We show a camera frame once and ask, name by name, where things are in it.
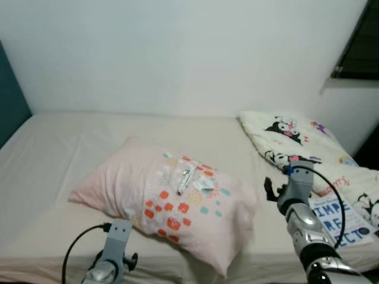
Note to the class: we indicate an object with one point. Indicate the cream cartoon print quilt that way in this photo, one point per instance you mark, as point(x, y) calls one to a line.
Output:
point(308, 139)

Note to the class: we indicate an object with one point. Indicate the white book with blue letters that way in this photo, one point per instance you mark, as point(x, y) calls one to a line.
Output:
point(349, 222)

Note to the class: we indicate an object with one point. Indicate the pink pillow with coloured dots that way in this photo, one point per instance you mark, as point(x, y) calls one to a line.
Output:
point(136, 183)

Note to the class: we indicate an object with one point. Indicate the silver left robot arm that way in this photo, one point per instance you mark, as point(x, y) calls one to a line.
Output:
point(102, 273)

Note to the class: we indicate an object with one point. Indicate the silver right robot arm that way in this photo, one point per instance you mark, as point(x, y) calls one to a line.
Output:
point(308, 228)

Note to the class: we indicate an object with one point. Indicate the crumpled white wrapper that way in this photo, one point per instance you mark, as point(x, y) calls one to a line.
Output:
point(204, 184)

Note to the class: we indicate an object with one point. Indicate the small silver pen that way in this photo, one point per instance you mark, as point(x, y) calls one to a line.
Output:
point(186, 179)

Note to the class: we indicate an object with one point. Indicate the bed mattress with cream sheet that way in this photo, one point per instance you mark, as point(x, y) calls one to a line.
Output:
point(71, 148)

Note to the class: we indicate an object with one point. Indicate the dark window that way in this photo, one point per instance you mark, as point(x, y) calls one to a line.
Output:
point(361, 47)

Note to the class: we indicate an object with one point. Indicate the teal upholstered bed headboard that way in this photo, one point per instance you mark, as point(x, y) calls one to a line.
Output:
point(12, 106)

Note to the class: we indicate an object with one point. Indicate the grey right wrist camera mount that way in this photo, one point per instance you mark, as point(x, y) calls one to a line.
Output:
point(301, 183)

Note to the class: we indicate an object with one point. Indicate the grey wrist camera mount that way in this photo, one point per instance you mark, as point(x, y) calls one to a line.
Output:
point(301, 183)
point(117, 239)

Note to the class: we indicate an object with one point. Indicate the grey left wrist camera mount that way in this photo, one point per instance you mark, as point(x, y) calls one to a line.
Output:
point(117, 239)

